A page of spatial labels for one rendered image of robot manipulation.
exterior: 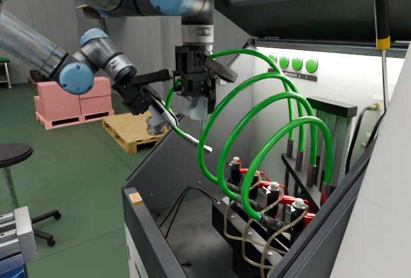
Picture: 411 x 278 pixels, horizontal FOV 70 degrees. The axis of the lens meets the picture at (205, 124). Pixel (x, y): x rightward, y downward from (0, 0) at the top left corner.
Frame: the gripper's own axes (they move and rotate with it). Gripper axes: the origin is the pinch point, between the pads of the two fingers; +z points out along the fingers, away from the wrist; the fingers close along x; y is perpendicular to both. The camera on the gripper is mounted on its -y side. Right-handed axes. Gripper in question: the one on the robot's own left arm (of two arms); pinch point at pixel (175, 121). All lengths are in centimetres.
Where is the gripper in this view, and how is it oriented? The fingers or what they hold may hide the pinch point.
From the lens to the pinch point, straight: 84.5
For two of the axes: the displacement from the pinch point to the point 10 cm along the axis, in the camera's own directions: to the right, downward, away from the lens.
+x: -1.3, 0.9, -9.9
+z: 6.6, 7.5, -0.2
